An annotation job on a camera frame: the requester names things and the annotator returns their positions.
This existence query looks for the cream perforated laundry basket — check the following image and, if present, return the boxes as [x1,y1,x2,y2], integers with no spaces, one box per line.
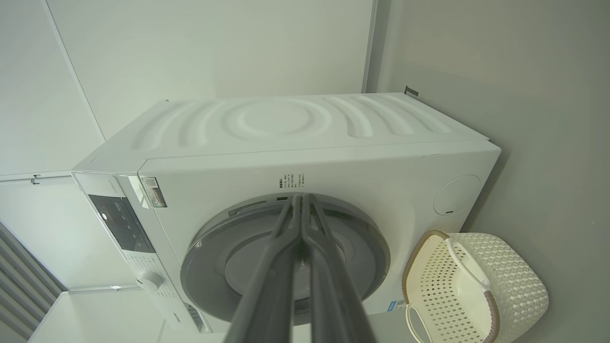
[402,230,549,343]

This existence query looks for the round glass washing machine door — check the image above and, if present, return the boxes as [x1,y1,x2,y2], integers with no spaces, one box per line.
[180,193,391,327]

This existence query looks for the white round washer knob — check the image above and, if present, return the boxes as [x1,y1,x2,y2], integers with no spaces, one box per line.
[136,271,165,292]

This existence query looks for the grey QR code label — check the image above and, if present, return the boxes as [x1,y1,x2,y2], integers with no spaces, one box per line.
[142,177,167,208]

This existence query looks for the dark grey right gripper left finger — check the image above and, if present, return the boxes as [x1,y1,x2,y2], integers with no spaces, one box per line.
[224,194,303,343]

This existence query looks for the grey slatted wall panel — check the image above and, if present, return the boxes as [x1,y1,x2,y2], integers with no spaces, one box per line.
[0,222,67,341]

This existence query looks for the white front-load washing machine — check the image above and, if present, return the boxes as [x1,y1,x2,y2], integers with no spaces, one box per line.
[71,92,502,334]

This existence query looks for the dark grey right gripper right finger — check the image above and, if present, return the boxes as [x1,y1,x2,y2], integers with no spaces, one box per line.
[303,193,377,343]

